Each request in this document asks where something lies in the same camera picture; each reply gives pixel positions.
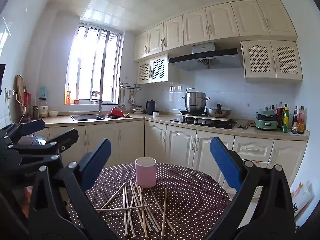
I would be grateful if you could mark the steel wok with lid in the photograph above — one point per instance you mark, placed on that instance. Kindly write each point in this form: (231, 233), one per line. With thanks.
(218, 112)

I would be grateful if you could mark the hanging metal ladle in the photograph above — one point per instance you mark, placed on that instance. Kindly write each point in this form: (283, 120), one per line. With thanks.
(121, 102)

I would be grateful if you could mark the wooden cutting board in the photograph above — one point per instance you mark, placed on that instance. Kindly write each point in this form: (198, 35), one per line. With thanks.
(20, 95)

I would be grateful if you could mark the dark sauce bottle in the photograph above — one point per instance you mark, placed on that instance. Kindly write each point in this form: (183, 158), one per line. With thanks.
(295, 120)

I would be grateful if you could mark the wall socket with charger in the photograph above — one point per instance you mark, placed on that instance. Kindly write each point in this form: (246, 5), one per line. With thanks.
(10, 93)

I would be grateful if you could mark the dark bottle with red cap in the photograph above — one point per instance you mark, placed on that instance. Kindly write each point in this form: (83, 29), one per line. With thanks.
(280, 112)

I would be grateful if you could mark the stainless steel steamer pot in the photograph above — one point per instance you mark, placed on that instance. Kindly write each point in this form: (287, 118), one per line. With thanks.
(195, 102)

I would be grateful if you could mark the cream upper wall cabinets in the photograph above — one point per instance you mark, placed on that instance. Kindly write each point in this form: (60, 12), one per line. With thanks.
(220, 22)

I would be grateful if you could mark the red bowl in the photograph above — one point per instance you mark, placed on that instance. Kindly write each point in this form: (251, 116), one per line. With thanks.
(115, 112)

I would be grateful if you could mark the green multi-cooker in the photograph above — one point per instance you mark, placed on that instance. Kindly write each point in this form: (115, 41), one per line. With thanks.
(266, 123)

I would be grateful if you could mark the brown sauce bottle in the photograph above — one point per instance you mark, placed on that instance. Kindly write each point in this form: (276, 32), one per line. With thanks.
(301, 122)

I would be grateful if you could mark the black electric kettle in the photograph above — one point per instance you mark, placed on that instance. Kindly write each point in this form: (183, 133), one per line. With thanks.
(150, 108)

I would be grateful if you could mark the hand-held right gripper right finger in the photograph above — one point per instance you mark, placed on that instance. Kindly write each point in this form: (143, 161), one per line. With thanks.
(225, 162)

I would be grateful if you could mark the stainless steel sink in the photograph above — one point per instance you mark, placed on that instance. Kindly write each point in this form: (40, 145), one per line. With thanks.
(85, 117)

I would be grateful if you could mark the red kitchen utensils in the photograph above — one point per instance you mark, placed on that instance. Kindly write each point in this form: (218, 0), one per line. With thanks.
(27, 102)

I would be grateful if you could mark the stack of white bowls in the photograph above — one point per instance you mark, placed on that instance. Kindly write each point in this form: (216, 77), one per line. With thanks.
(138, 110)

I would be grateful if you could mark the pink cup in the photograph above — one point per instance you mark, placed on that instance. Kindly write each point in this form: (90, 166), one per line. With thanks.
(145, 175)

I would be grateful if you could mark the orange bottle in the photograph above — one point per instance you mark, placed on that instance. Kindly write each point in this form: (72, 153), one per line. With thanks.
(68, 97)

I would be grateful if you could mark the green bottle with yellow cap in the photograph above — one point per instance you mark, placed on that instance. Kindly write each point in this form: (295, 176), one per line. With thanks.
(285, 122)

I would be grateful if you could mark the hanging kitchen utensils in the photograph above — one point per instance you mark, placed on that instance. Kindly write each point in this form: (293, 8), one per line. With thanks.
(132, 98)

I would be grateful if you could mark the black induction cooker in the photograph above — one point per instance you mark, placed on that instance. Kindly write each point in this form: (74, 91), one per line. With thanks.
(190, 112)

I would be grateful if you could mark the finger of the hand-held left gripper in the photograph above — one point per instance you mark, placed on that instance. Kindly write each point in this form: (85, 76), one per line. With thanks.
(67, 137)
(32, 127)

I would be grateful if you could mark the pile of wooden chopsticks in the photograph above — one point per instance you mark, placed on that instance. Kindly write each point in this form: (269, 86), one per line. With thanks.
(135, 206)

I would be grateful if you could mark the cream base cabinets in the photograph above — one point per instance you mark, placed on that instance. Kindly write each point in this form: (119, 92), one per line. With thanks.
(180, 145)

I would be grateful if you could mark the blue wall holder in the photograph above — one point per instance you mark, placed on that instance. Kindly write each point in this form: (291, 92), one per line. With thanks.
(43, 92)

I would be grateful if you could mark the kitchen window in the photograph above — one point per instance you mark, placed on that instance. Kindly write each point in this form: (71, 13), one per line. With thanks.
(93, 62)

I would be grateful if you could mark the metal faucet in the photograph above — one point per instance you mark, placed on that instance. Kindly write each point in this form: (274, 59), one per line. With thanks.
(100, 105)

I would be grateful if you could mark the small white bowl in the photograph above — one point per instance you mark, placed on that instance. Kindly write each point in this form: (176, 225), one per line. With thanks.
(53, 113)

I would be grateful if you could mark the large lattice-door wall cabinet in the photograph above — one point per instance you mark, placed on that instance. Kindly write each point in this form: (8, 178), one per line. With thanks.
(272, 60)

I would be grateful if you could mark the range hood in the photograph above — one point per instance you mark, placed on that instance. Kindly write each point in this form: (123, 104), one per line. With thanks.
(207, 60)

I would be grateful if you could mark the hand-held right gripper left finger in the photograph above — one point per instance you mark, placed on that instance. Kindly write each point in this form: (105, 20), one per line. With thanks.
(100, 160)

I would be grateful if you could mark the person's left hand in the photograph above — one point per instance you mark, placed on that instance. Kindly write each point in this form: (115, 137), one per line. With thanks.
(28, 200)

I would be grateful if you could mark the small dark jar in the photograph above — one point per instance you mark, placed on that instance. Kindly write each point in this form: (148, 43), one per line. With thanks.
(35, 112)

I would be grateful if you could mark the metal utensil rail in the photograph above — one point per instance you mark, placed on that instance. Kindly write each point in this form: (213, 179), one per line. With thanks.
(130, 86)

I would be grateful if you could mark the white mug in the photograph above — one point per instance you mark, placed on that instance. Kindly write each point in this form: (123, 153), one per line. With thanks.
(155, 114)

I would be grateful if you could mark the black glass gas stove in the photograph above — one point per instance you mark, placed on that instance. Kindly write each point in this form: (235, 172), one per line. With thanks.
(205, 123)

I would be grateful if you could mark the large jar with white lid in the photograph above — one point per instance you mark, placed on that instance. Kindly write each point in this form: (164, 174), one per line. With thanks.
(43, 108)

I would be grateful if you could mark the brown polka-dot tablecloth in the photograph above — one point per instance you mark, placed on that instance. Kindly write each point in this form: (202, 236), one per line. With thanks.
(195, 205)

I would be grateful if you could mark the small lattice-door wall cabinet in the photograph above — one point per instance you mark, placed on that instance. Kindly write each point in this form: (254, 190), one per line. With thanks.
(152, 68)

